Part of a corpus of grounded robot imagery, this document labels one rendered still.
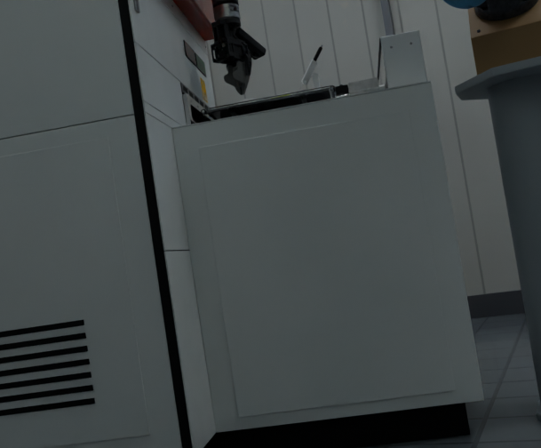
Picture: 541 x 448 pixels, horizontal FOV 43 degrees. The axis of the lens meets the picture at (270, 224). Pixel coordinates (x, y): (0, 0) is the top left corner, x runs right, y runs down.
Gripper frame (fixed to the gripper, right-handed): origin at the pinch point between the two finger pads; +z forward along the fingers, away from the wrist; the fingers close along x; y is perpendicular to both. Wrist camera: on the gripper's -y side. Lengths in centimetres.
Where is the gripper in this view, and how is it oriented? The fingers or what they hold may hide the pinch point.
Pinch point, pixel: (243, 90)
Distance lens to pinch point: 204.6
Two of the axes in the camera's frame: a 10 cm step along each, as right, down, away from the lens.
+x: 7.2, -1.4, -6.8
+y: -6.8, 0.6, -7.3
